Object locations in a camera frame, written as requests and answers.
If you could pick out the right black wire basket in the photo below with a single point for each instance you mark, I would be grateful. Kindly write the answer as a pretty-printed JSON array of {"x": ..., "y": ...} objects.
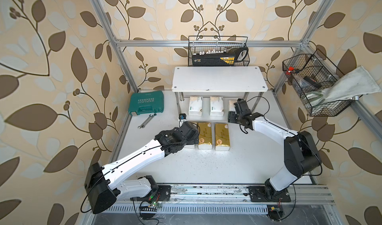
[{"x": 314, "y": 76}]

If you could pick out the silver combination wrench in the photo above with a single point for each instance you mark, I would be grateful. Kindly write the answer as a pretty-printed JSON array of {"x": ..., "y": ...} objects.
[{"x": 144, "y": 124}]

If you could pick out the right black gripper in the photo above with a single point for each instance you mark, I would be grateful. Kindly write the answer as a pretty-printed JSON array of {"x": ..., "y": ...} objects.
[{"x": 231, "y": 116}]

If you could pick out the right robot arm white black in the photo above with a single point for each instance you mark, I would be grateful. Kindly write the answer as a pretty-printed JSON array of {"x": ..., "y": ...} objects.
[{"x": 300, "y": 152}]

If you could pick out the back black wire basket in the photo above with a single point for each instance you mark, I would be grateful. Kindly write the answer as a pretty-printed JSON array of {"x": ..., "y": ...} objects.
[{"x": 214, "y": 43}]

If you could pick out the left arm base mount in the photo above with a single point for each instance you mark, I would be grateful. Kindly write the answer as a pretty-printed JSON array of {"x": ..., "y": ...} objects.
[{"x": 163, "y": 194}]

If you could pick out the gold tissue pack left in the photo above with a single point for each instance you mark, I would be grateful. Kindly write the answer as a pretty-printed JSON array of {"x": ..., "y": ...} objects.
[{"x": 191, "y": 146}]

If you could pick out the white cloth rag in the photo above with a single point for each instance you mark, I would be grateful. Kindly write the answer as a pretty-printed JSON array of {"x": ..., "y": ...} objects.
[{"x": 355, "y": 83}]

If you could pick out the gold tissue pack middle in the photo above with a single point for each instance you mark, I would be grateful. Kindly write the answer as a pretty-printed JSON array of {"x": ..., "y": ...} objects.
[{"x": 205, "y": 137}]

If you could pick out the white tissue pack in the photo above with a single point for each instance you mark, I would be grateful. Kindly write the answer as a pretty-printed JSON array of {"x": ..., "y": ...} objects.
[
  {"x": 195, "y": 106},
  {"x": 216, "y": 106},
  {"x": 231, "y": 106}
]

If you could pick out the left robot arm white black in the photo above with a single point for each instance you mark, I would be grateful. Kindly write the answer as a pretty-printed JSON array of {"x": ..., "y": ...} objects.
[{"x": 104, "y": 185}]

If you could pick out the black wire basket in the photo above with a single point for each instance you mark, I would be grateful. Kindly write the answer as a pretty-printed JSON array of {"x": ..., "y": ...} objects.
[
  {"x": 214, "y": 43},
  {"x": 314, "y": 76}
]

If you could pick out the black yellow box in basket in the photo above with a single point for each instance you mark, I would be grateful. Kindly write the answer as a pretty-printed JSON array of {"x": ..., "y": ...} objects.
[{"x": 235, "y": 57}]

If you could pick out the red-handled tool in basket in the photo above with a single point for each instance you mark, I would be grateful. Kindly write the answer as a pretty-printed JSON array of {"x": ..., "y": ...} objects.
[{"x": 291, "y": 70}]

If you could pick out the green tool case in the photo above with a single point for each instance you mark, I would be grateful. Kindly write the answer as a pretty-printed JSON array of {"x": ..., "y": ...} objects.
[{"x": 146, "y": 103}]

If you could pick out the gold tissue pack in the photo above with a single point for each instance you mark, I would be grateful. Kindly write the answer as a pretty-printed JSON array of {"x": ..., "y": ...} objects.
[
  {"x": 191, "y": 146},
  {"x": 205, "y": 137},
  {"x": 222, "y": 140}
]

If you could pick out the gold tissue pack right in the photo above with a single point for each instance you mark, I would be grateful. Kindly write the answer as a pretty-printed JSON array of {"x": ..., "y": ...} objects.
[{"x": 222, "y": 140}]

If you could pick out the white two-tier shelf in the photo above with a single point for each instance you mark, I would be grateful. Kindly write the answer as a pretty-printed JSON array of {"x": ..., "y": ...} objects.
[{"x": 228, "y": 82}]

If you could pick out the aluminium front rail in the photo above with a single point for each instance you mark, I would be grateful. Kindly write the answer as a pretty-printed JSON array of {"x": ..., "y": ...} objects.
[{"x": 238, "y": 194}]

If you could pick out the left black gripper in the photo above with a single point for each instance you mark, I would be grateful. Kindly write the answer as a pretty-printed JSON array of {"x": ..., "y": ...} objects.
[{"x": 194, "y": 141}]

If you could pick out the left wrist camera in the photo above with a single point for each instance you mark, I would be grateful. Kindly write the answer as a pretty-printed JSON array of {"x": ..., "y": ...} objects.
[{"x": 182, "y": 119}]

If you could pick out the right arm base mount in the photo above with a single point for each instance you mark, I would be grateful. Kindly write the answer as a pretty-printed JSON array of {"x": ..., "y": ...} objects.
[{"x": 268, "y": 194}]

